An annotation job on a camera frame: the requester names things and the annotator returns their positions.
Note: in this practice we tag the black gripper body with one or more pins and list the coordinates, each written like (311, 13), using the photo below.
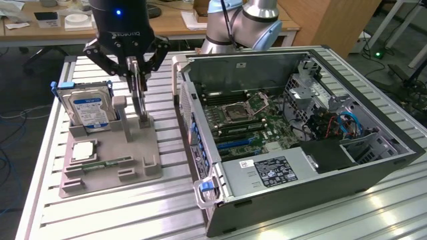
(123, 22)

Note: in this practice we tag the graphics card with black fan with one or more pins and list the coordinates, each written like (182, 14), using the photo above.
(138, 100)

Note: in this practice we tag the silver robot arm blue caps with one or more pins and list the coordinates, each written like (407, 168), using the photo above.
(216, 32)

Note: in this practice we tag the black round lamp base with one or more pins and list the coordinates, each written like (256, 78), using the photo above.
(156, 11)

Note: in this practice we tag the wooden desk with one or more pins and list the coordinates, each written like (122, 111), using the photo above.
(174, 27)

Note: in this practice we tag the white round container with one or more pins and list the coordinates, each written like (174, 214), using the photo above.
(78, 22)

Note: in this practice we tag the white paper stack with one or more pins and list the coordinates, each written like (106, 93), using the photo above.
(194, 22)

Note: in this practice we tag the white cup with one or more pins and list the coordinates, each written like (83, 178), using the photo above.
(63, 2)

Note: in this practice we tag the hard disk in blue carrier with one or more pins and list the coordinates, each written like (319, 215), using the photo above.
(88, 110)

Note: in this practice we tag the brown cardboard box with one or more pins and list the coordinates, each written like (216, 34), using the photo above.
(202, 8)

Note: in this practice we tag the black chair base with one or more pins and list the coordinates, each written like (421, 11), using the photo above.
(34, 58)

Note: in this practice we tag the black box white label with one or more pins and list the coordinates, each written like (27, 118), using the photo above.
(47, 17)

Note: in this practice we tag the grey cup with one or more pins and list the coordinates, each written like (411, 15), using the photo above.
(48, 3)

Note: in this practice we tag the white paper slip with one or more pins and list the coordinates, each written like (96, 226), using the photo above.
(16, 25)

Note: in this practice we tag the CPU socket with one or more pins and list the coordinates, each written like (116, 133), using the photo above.
(238, 112)

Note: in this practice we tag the clear bag of papers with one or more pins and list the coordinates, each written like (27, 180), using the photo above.
(10, 8)

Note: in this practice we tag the metal socket cover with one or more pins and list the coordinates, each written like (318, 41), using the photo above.
(258, 101)

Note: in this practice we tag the grey parts rack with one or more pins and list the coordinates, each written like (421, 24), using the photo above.
(140, 147)

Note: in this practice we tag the silver CPU chip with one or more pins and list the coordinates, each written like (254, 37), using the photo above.
(83, 151)

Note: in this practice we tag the black RAM stick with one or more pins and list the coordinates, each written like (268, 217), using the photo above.
(240, 128)

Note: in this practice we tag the green RAM stick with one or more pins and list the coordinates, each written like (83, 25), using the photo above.
(103, 165)

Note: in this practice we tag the blue expansion slot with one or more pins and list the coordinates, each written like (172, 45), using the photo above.
(234, 144)

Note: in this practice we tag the green motherboard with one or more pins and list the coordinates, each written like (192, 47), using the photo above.
(267, 132)

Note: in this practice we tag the silver disk bay cage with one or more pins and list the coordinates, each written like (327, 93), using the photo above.
(301, 97)

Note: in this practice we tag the blue case latch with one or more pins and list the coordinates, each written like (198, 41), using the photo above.
(206, 187)

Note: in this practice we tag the grey power supply unit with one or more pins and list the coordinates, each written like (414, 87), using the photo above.
(240, 182)

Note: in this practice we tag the white floor box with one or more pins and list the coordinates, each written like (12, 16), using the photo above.
(365, 43)

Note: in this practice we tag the black adapter green light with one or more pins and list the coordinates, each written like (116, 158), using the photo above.
(378, 54)

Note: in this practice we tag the open black PC case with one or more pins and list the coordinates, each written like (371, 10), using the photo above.
(301, 207)

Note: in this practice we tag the black floor stand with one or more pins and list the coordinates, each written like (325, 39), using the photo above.
(411, 82)

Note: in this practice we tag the white desk frame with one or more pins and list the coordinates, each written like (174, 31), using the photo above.
(381, 25)

